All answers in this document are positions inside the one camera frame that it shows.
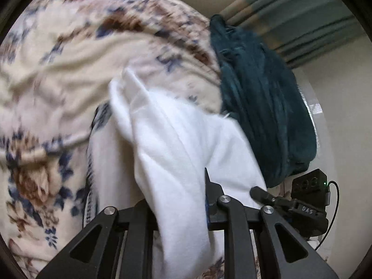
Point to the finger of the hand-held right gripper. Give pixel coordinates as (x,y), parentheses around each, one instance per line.
(261,194)

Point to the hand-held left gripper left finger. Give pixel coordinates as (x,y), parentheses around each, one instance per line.
(136,218)

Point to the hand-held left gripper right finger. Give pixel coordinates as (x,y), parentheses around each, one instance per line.
(212,203)

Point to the white t-shirt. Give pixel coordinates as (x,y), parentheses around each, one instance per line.
(180,157)

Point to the folded white garment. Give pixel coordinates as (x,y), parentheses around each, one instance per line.
(110,174)

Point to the folded navy striped garment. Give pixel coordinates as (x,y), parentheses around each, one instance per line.
(87,197)

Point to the teal plush blanket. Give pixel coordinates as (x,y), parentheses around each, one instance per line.
(261,107)

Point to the white bed headboard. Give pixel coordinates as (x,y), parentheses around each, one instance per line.
(316,113)

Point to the floral bed blanket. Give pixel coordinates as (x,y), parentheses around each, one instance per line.
(58,78)

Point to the grey-green curtain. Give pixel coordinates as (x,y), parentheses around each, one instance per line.
(290,20)

